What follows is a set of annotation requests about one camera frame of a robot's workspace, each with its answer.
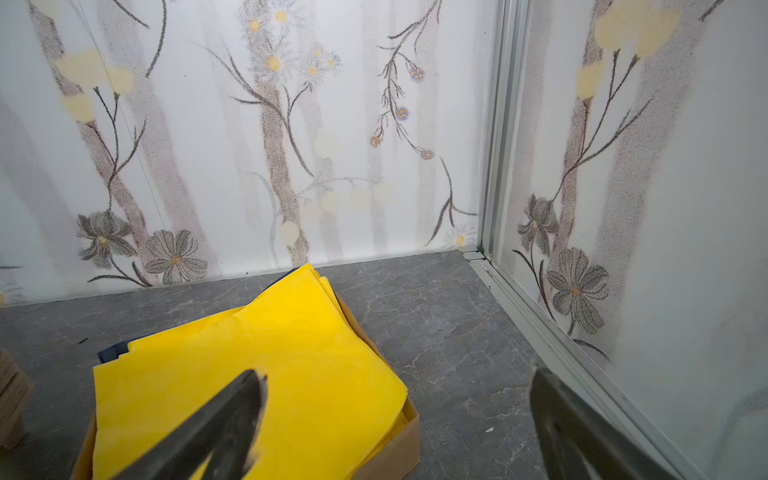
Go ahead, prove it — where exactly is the aluminium corner frame post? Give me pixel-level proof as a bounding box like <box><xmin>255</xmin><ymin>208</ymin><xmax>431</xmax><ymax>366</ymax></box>
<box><xmin>478</xmin><ymin>1</ymin><xmax>530</xmax><ymax>261</ymax></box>

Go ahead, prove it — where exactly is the yellow napkin stack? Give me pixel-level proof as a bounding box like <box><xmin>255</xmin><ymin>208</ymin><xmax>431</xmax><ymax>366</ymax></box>
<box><xmin>91</xmin><ymin>264</ymin><xmax>408</xmax><ymax>479</ymax></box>

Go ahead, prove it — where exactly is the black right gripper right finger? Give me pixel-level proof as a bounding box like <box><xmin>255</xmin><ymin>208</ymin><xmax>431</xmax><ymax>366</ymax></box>
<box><xmin>529</xmin><ymin>367</ymin><xmax>674</xmax><ymax>479</ymax></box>

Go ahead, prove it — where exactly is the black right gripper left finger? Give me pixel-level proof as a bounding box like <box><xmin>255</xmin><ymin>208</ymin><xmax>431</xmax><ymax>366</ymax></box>
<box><xmin>116</xmin><ymin>369</ymin><xmax>268</xmax><ymax>479</ymax></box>

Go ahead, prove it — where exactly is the dark blue napkin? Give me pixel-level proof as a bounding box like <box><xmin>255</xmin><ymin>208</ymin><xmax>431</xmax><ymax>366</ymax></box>
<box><xmin>97</xmin><ymin>268</ymin><xmax>301</xmax><ymax>365</ymax></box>

